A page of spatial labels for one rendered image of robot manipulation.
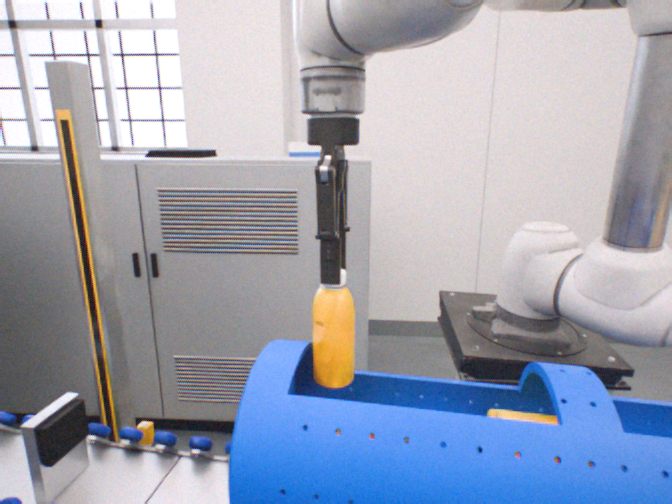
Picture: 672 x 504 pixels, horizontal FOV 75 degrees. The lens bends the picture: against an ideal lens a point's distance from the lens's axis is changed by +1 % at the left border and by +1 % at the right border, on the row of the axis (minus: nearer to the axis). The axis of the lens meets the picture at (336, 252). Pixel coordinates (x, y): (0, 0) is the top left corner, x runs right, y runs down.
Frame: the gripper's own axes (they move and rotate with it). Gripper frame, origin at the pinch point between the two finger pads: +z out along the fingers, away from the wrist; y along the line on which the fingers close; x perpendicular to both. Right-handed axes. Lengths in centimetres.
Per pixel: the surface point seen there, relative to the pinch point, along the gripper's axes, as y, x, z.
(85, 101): -28, -62, -26
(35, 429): 9, -48, 29
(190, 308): -124, -97, 62
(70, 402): 2, -48, 29
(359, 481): 18.1, 6.6, 22.9
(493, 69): -267, 57, -65
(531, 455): 15.4, 26.2, 18.4
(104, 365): -25, -64, 37
